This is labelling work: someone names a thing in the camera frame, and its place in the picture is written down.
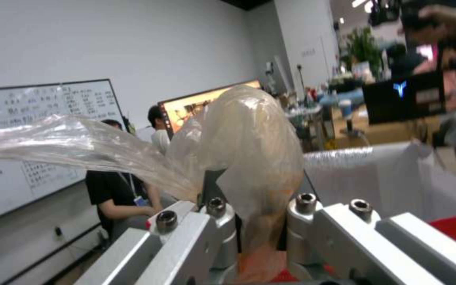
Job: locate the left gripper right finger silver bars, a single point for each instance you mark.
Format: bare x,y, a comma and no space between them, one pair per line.
354,237

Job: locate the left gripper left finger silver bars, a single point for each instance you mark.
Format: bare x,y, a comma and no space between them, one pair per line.
180,237

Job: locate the translucent thin plastic bag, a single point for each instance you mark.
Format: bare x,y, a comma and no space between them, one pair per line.
248,142

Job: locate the white delivery bag silver lining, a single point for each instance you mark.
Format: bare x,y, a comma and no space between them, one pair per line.
370,178

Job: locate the seated person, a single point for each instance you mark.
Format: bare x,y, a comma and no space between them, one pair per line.
117,193

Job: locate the standing person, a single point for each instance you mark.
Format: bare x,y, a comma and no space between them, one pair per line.
160,133

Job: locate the large lit display screen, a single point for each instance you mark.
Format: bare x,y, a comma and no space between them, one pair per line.
188,110

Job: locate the blue cup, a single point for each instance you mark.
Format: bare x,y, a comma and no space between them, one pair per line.
345,107

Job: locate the green potted plant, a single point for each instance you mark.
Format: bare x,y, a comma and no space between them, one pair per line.
364,47

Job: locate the black wall socket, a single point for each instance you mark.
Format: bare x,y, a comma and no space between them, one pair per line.
58,230

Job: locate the wall whiteboard with writing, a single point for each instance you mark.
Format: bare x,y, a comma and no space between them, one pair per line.
22,142

